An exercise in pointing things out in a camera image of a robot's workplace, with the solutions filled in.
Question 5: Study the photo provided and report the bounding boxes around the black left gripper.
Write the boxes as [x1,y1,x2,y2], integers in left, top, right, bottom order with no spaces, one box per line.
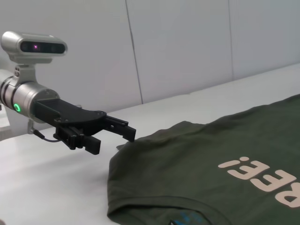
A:
[35,98,137,155]

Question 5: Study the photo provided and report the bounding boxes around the silver left camera mount bracket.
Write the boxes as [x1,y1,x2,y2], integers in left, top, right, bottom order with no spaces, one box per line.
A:
[13,62,36,85]

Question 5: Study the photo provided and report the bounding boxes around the dark green FREE t-shirt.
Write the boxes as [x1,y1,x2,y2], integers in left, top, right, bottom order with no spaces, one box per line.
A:
[106,93,300,225]

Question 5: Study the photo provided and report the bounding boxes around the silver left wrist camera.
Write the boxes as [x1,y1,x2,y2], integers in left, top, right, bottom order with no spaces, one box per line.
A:
[0,30,68,64]

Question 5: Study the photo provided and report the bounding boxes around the thin black cable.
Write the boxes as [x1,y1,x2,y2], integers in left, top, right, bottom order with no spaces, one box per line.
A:
[32,128,59,143]

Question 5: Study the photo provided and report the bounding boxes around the silver left wrist metal post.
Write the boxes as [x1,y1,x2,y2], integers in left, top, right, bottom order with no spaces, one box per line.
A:
[27,119,36,135]

